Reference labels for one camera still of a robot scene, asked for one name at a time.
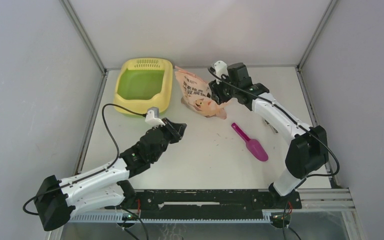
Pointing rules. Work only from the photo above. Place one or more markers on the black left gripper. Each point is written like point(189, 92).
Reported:
point(178, 128)

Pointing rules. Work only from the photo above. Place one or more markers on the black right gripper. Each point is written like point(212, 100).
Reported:
point(215, 87)

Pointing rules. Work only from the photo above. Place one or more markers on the peach cat litter bag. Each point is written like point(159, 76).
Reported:
point(197, 95)

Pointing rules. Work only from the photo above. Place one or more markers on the magenta plastic scoop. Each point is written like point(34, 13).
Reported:
point(252, 145)

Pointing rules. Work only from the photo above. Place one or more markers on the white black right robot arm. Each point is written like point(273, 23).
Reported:
point(307, 150)

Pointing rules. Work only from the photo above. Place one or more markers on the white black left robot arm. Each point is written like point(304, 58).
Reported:
point(59, 200)

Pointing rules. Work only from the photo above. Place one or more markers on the yellow green litter box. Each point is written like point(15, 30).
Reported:
point(144, 83)

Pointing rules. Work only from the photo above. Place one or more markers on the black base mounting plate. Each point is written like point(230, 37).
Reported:
point(207, 204)

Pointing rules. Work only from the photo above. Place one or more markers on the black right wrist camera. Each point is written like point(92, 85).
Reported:
point(238, 75)

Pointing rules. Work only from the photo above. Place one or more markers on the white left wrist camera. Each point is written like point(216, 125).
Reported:
point(152, 117)

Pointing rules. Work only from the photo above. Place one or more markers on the aluminium frame rail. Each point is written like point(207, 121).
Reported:
point(311, 199)

